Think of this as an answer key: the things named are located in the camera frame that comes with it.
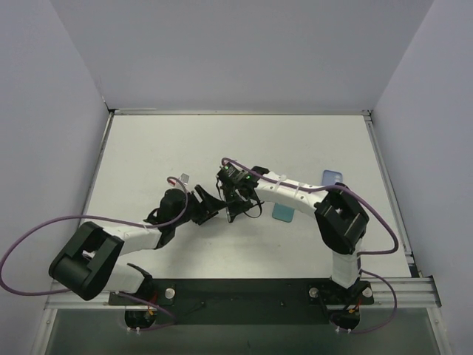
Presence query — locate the teal phone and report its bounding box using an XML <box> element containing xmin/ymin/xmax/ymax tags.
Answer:
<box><xmin>271</xmin><ymin>203</ymin><xmax>295</xmax><ymax>223</ymax></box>

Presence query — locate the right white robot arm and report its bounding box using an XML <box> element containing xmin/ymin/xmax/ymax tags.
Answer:
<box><xmin>217</xmin><ymin>162</ymin><xmax>369</xmax><ymax>289</ymax></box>

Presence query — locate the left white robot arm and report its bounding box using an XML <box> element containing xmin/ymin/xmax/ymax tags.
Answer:
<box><xmin>49</xmin><ymin>185</ymin><xmax>227</xmax><ymax>305</ymax></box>

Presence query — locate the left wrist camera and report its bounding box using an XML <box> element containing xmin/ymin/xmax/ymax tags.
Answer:
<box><xmin>179</xmin><ymin>173</ymin><xmax>190</xmax><ymax>185</ymax></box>

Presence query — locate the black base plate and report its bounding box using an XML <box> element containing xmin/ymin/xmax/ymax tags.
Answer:
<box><xmin>106</xmin><ymin>277</ymin><xmax>378</xmax><ymax>328</ymax></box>

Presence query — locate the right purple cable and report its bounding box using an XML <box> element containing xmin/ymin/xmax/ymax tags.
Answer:
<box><xmin>220</xmin><ymin>157</ymin><xmax>400</xmax><ymax>334</ymax></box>

